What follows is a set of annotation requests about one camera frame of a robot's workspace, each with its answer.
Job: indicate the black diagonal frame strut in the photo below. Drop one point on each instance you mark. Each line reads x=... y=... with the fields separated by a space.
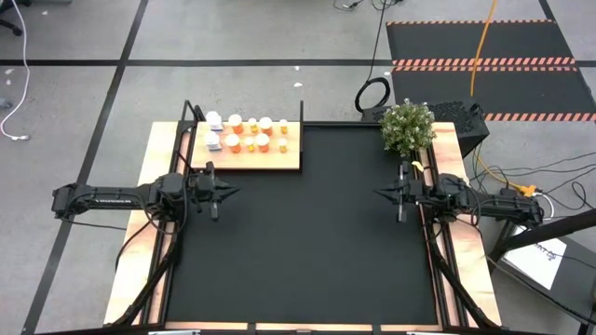
x=146 y=288
x=462 y=288

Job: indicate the wide amber bottle with capsules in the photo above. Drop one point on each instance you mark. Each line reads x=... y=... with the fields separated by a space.
x=262 y=140

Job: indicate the light wooden shelf board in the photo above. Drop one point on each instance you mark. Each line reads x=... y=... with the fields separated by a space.
x=251 y=160

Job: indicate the white medicine bottle blue label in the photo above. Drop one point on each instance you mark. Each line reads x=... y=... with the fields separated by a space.
x=212 y=138
x=213 y=117

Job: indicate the black perforated box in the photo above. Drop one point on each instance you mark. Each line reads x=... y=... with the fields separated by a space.
x=458 y=122

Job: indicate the small amber pill bottle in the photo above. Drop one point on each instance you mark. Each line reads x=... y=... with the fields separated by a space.
x=282 y=143
x=250 y=142

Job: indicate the black office chair base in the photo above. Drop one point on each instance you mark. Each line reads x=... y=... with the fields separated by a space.
x=11 y=28

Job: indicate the large amber pill bottle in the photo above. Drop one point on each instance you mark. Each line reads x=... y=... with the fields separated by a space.
x=235 y=121
x=266 y=123
x=232 y=140

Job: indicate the white printed sheet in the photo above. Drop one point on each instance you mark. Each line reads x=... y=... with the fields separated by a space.
x=535 y=256

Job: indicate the black hazard-striped floor mat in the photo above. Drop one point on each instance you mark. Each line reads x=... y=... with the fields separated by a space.
x=465 y=42
x=465 y=93

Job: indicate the small amber bottle round pills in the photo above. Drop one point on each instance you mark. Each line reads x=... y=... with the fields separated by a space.
x=283 y=124

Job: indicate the black metal stand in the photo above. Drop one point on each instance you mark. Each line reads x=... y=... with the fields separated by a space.
x=549 y=230

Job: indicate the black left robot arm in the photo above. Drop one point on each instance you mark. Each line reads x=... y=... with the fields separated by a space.
x=112 y=197

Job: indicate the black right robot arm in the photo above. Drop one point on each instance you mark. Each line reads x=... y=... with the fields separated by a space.
x=493 y=205

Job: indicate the artificial potted plant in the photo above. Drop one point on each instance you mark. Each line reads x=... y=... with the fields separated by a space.
x=407 y=125

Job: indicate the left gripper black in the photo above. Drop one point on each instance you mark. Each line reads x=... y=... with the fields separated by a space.
x=207 y=186

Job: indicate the small amber bottle tablets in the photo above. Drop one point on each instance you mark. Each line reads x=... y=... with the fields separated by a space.
x=253 y=123

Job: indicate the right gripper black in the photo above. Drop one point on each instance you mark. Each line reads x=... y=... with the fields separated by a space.
x=410 y=191

